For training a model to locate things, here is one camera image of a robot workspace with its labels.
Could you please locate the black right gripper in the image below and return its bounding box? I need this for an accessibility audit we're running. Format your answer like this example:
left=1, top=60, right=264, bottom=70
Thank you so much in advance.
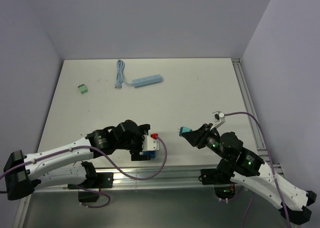
left=181, top=122, right=231, bottom=161

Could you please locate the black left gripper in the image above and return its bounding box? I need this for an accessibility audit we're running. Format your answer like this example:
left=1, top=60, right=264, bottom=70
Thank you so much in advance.
left=116, top=124, right=151, bottom=160

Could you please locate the teal charger plug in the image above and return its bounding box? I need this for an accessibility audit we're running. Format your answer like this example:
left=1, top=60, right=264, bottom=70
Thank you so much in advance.
left=178, top=126, right=192, bottom=137

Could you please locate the blue cube socket adapter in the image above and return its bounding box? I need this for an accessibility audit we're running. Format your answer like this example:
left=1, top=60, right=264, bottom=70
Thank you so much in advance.
left=142, top=151, right=157, bottom=160

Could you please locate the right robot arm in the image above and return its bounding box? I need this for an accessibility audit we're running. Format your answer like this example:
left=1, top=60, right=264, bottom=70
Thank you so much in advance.
left=179, top=124, right=317, bottom=225

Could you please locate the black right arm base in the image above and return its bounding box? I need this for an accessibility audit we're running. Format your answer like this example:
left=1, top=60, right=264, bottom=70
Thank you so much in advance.
left=198, top=168, right=244, bottom=203

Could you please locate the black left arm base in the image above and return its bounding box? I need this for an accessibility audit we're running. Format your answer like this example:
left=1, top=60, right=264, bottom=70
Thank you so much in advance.
left=67, top=172, right=114, bottom=208

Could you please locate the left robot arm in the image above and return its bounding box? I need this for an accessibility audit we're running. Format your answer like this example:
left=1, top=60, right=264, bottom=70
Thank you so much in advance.
left=1, top=120, right=161, bottom=200

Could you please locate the green plug adapter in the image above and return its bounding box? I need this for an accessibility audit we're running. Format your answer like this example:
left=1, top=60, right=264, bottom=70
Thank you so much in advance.
left=77, top=84, right=89, bottom=94

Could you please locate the light blue power strip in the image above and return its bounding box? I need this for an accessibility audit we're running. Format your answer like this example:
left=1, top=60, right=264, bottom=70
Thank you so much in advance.
left=132, top=74, right=163, bottom=88

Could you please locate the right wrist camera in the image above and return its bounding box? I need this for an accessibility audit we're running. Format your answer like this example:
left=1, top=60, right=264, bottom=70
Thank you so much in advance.
left=211, top=111, right=226, bottom=130

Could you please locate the aluminium front rail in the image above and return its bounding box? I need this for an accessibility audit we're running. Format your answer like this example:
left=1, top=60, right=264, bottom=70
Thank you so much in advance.
left=36, top=166, right=211, bottom=192

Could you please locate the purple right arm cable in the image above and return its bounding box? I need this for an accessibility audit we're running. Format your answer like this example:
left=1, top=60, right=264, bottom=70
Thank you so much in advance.
left=223, top=111, right=292, bottom=228

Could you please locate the aluminium side rail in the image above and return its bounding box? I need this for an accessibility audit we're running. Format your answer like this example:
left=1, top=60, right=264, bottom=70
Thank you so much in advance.
left=231, top=58, right=270, bottom=164

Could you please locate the light blue power cord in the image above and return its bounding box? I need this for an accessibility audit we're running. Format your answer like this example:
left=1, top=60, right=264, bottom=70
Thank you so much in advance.
left=114, top=59, right=134, bottom=90

